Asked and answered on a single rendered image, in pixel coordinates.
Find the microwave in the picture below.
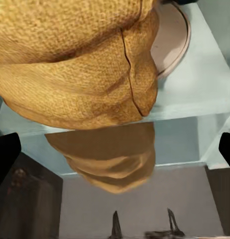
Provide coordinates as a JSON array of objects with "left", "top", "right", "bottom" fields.
[{"left": 0, "top": 0, "right": 230, "bottom": 136}]

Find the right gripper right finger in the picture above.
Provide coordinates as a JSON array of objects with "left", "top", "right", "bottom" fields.
[{"left": 219, "top": 132, "right": 230, "bottom": 166}]

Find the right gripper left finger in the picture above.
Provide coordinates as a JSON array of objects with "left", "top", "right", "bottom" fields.
[{"left": 0, "top": 132, "right": 21, "bottom": 185}]

